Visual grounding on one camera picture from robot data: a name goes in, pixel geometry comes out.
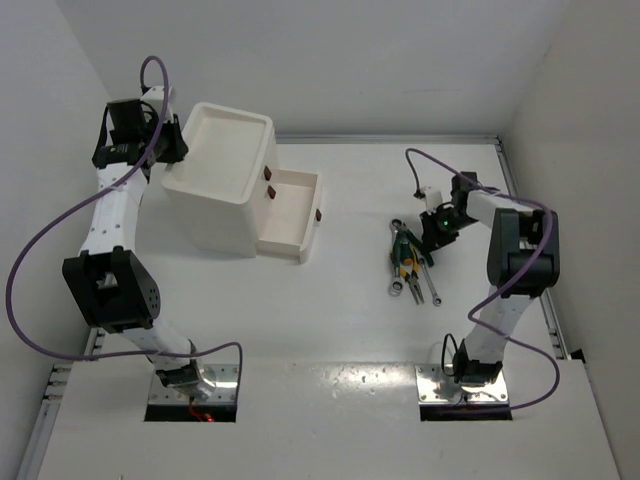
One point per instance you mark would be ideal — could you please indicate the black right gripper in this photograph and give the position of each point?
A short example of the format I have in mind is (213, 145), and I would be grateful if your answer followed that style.
(432, 238)

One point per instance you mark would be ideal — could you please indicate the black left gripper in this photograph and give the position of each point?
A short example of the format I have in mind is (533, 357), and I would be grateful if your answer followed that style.
(179, 147)

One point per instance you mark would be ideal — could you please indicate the white bottom drawer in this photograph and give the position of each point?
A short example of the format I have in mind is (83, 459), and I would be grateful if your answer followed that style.
(293, 215)

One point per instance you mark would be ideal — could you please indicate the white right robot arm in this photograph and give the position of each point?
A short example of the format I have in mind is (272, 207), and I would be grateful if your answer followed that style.
(523, 261)

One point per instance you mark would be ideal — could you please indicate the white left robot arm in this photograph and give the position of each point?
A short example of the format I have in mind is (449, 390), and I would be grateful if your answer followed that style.
(110, 285)

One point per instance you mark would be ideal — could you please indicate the green yellow long-nose pliers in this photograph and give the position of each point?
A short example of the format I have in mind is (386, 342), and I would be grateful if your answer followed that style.
(409, 268)

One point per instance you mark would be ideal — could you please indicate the silver ratchet wrench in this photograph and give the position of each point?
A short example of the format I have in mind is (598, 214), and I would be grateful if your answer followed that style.
(396, 284)

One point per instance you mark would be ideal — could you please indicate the silver combination wrench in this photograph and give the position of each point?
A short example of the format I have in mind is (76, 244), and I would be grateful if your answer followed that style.
(436, 299)

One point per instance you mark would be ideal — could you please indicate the white drawer cabinet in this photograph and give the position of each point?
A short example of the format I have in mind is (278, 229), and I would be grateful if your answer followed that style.
(218, 196)

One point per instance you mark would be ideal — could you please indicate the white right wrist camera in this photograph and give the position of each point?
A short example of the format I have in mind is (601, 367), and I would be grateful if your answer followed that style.
(430, 196)

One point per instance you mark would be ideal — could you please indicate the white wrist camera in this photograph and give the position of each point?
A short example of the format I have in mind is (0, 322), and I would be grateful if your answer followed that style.
(155, 97)
(430, 196)

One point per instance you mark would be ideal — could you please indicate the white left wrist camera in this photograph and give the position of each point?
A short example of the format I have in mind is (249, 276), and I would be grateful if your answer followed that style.
(155, 97)

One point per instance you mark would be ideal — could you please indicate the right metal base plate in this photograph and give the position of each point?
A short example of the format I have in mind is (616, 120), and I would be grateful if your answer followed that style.
(435, 388)

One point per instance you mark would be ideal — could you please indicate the metal base plate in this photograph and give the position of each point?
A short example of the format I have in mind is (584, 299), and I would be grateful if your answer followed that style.
(435, 388)
(219, 389)

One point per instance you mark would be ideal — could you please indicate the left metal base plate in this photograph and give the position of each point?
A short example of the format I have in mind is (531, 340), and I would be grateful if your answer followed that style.
(219, 389)

